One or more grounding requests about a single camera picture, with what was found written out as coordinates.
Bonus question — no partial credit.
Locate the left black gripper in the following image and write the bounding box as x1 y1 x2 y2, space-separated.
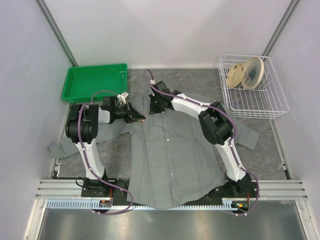
112 102 145 124

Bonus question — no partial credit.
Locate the grey button shirt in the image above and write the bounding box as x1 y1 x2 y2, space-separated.
47 87 261 211

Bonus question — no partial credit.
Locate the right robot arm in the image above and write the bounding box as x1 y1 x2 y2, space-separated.
148 80 252 197

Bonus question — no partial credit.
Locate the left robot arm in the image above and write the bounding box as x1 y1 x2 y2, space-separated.
65 96 146 197

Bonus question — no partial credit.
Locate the green plastic tray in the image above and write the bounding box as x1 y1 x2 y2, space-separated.
61 63 128 104

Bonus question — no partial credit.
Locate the beige plate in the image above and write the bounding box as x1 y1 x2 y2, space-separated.
226 62 244 89

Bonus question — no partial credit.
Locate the beige bowl blue centre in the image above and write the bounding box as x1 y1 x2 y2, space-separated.
241 56 265 90

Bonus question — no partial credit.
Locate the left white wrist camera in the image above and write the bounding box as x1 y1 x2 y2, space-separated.
117 91 129 105

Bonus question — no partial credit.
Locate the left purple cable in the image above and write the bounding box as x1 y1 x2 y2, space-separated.
77 90 135 216

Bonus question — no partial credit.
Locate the purple cable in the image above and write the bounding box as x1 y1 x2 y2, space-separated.
143 69 261 217
77 90 135 216

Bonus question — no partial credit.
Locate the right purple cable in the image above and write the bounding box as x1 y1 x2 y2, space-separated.
143 69 261 217

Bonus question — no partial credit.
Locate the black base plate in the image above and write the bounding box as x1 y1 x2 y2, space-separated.
75 174 259 205

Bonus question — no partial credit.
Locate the white wire basket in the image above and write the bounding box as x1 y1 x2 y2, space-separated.
218 53 290 119

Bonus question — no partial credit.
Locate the blue-white cable duct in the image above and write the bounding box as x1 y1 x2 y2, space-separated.
46 199 238 211

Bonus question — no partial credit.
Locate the aluminium frame rail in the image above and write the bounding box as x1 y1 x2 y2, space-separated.
24 177 320 240

